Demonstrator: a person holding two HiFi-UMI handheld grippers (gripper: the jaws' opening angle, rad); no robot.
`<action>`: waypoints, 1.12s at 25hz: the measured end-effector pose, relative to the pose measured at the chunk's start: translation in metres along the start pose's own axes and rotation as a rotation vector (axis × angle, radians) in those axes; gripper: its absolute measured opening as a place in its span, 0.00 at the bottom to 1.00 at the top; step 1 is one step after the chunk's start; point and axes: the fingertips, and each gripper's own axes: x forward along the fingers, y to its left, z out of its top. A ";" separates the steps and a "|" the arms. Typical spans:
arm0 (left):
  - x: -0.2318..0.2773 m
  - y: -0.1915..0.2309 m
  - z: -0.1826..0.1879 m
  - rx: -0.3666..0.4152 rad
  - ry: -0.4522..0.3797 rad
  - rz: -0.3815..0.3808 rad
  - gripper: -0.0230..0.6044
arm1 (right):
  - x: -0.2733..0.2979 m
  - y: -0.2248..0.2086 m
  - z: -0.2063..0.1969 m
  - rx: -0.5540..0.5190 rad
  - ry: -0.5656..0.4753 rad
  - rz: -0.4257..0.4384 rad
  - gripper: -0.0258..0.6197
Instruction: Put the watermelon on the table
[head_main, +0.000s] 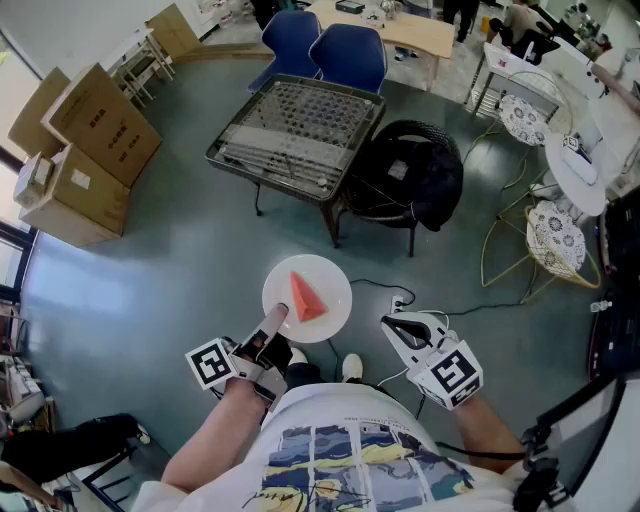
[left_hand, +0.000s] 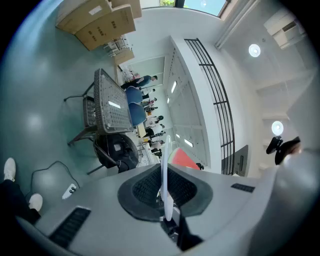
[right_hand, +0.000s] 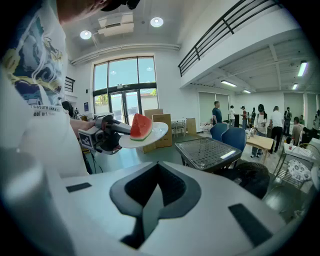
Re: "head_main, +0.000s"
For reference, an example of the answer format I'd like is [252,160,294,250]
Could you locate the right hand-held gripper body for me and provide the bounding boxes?
[405,327,485,412]

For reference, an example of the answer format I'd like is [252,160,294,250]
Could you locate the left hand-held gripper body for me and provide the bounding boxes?
[184,327,294,411]

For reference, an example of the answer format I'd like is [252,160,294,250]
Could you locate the red watermelon slice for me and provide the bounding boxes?
[289,270,329,323]

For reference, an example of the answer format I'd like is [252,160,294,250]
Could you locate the white round plate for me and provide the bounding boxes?
[262,253,353,344]

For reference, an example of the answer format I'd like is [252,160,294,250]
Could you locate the person's right forearm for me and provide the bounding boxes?
[452,394,526,476]

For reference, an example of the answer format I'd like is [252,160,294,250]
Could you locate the person's left forearm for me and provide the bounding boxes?
[160,377,269,494]

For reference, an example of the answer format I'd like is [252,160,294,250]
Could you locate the glass top rattan table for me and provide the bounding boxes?
[204,73,387,249]

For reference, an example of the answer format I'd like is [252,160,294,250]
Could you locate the person's white right shoe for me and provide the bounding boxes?
[342,353,364,384]

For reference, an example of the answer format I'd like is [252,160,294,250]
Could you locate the person's dark trousers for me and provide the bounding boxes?
[284,360,322,389]

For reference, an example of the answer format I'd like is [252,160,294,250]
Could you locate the white printed t-shirt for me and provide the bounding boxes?
[129,382,531,512]

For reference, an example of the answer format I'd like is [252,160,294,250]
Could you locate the black jacket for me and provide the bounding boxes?
[357,137,464,232]

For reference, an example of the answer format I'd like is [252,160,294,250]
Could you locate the black case red trim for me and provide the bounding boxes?
[589,185,640,384]

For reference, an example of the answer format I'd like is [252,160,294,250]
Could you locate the black wicker chair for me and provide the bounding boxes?
[339,118,465,259]

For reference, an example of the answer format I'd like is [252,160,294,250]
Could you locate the white round side table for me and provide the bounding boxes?
[543,130,609,217]

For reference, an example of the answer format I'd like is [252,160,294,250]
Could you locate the cardboard box white label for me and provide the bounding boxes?
[18,143,132,249]

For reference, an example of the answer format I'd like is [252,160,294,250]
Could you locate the small cardboard box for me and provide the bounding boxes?
[13,152,56,206]

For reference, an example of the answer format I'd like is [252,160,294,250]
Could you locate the blue padded chair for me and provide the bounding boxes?
[248,9,324,94]
[308,23,389,96]

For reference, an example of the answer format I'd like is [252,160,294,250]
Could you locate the light wooden table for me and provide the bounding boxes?
[304,0,456,91]

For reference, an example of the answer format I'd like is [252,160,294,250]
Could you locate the plain tall cardboard box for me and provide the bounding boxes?
[7,66,71,159]

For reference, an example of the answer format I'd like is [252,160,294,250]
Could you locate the flat brown cardboard box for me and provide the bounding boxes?
[144,2,204,61]

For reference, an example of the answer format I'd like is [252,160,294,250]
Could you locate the white floor cable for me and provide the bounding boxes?
[377,367,411,389]

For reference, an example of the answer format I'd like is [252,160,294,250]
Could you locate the black floor cable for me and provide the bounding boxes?
[349,278,524,317]

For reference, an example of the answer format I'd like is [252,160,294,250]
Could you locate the black shoulder strap pack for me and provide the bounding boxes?
[512,424,569,512]

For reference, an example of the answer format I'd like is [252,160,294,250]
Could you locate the gold wire chair patterned cushion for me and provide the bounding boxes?
[480,199,601,304]
[497,69,574,191]

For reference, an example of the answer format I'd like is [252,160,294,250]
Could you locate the yellow-green floor cable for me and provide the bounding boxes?
[462,117,529,190]

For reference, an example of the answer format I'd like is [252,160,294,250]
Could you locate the white square metal-frame table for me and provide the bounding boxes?
[464,42,566,119]

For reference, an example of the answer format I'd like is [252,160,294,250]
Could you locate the pale wooden frame rack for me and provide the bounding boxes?
[112,27,176,109]

